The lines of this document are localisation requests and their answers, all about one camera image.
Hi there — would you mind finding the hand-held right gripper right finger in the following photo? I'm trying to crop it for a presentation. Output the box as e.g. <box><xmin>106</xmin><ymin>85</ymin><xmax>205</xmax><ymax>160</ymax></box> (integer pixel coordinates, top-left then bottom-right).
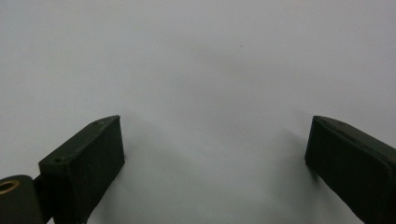
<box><xmin>304</xmin><ymin>115</ymin><xmax>396</xmax><ymax>224</ymax></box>

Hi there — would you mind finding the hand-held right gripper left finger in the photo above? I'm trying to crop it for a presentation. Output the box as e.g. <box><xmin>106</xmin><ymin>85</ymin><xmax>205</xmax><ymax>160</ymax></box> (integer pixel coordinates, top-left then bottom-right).
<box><xmin>38</xmin><ymin>115</ymin><xmax>126</xmax><ymax>224</ymax></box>

